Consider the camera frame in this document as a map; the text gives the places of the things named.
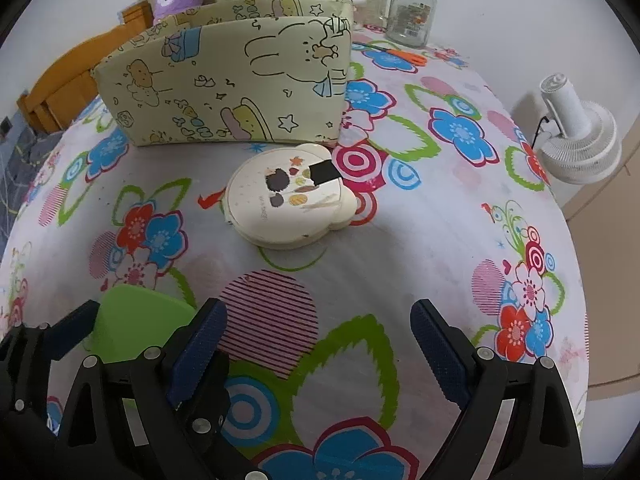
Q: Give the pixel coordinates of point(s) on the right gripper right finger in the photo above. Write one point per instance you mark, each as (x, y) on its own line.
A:
(541, 439)

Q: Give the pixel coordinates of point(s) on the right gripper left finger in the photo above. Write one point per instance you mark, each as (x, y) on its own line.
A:
(179, 389)

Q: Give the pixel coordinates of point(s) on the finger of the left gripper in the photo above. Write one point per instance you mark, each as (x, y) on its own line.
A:
(150, 329)
(57, 340)

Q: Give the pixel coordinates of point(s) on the green case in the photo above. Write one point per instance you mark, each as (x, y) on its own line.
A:
(116, 305)

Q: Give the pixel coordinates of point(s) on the cream round bear compact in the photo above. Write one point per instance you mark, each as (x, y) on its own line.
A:
(288, 198)

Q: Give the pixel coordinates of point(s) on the grey plaid blanket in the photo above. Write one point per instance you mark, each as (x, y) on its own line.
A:
(20, 162)

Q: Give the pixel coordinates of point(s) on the floral tablecloth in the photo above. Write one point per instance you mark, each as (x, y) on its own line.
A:
(451, 207)

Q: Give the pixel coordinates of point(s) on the yellow cartoon storage box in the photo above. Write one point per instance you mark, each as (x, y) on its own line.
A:
(237, 70)

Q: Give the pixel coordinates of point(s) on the white floor fan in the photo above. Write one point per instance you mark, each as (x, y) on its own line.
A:
(583, 147)

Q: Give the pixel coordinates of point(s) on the glass mug jar green lid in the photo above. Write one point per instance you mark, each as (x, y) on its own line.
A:
(408, 22)

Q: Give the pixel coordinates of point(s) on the orange handled scissors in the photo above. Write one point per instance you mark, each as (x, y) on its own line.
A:
(412, 58)

